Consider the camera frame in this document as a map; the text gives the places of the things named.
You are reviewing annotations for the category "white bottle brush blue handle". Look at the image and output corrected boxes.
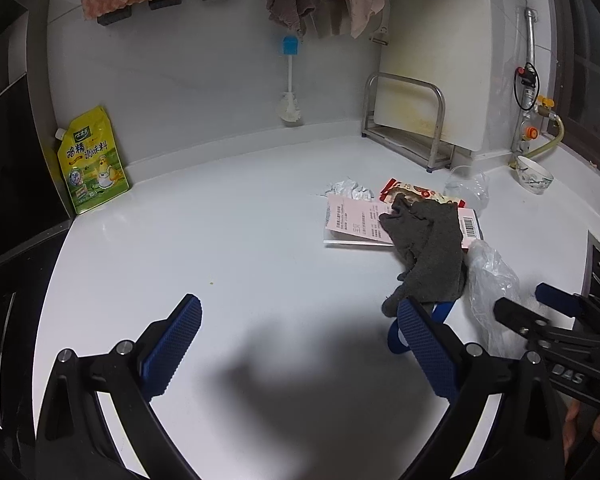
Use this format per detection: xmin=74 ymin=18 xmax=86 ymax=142
xmin=278 ymin=35 xmax=302 ymax=122

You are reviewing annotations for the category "metal gas pipe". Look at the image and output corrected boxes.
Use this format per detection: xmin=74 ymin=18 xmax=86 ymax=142
xmin=522 ymin=6 xmax=541 ymax=106

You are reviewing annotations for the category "red snack wrapper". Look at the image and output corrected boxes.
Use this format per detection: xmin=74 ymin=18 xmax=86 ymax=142
xmin=380 ymin=177 xmax=466 ymax=209

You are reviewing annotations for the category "yellow seasoning pouch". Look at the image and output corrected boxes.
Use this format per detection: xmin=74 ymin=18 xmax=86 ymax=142
xmin=55 ymin=106 xmax=131 ymax=216

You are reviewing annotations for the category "blue strap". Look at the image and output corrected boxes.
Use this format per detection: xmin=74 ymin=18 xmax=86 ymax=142
xmin=387 ymin=300 xmax=456 ymax=356

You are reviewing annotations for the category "pink hanging cloth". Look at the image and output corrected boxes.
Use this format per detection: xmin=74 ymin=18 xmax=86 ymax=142
xmin=336 ymin=0 xmax=387 ymax=38

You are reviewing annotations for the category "red handle gas valve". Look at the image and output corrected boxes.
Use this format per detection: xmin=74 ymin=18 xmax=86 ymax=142
xmin=512 ymin=62 xmax=539 ymax=111

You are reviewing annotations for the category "grey cloth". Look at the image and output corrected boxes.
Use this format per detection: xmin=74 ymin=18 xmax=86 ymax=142
xmin=378 ymin=194 xmax=468 ymax=318

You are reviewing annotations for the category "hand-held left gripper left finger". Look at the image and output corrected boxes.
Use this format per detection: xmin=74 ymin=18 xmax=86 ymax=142
xmin=35 ymin=293 xmax=203 ymax=480

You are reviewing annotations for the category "clear plastic cup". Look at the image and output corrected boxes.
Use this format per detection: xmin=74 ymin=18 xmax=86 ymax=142
xmin=444 ymin=165 xmax=491 ymax=218

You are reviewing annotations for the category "person's right hand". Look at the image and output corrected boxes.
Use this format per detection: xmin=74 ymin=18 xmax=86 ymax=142
xmin=563 ymin=399 xmax=600 ymax=456

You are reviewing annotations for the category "metal cutting board rack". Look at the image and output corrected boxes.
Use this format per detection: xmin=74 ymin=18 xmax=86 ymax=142
xmin=361 ymin=72 xmax=456 ymax=173

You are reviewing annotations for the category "white cutting board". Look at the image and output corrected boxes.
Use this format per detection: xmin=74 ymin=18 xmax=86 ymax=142
xmin=378 ymin=0 xmax=493 ymax=153

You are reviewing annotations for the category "crumpled white plastic wrap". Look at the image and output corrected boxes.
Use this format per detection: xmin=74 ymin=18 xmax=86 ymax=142
xmin=320 ymin=177 xmax=376 ymax=203

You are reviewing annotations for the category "white patterned bowl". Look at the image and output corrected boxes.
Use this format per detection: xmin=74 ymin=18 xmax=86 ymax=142
xmin=515 ymin=155 xmax=555 ymax=195

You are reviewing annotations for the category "pink receipt paper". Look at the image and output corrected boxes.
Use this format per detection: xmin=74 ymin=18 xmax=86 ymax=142
xmin=323 ymin=196 xmax=396 ymax=248

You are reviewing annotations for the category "clear plastic bag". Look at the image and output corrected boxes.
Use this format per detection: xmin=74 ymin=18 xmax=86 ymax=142
xmin=465 ymin=239 xmax=546 ymax=361

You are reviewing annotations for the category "dark window frame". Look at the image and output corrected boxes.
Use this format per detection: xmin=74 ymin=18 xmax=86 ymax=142
xmin=550 ymin=0 xmax=600 ymax=181

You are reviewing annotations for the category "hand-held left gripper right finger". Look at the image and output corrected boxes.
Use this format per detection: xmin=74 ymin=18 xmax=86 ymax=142
xmin=396 ymin=296 xmax=566 ymax=480

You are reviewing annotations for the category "brown hanging cloth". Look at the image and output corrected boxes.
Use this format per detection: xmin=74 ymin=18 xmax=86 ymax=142
xmin=266 ymin=0 xmax=316 ymax=38

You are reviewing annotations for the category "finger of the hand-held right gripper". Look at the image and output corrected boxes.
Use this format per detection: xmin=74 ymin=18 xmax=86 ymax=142
xmin=536 ymin=282 xmax=600 ymax=333
xmin=494 ymin=297 xmax=600 ymax=356

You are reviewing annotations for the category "white barcode label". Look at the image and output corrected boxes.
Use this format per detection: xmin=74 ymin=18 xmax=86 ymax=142
xmin=457 ymin=208 xmax=483 ymax=251

